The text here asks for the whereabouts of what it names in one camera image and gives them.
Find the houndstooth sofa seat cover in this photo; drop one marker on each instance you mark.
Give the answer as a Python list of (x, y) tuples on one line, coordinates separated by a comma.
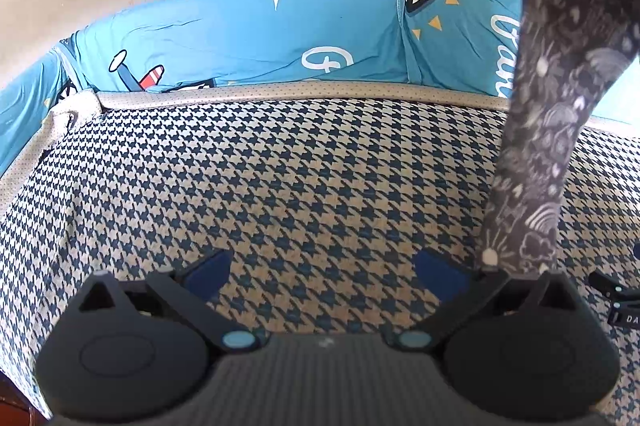
[(300, 181)]

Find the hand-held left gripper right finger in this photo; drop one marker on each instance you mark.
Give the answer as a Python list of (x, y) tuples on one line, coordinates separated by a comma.
[(440, 275)]

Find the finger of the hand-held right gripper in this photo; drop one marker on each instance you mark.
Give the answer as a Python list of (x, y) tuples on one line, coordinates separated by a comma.
[(612, 288)]

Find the grey patterned zip jacket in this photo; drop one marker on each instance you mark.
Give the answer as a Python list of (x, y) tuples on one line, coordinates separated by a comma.
[(545, 105)]

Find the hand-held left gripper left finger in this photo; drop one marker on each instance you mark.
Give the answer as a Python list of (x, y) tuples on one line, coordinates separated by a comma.
[(207, 275)]

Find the blue printed sofa cover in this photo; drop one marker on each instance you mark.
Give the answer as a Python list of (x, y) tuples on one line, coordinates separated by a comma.
[(300, 20)]

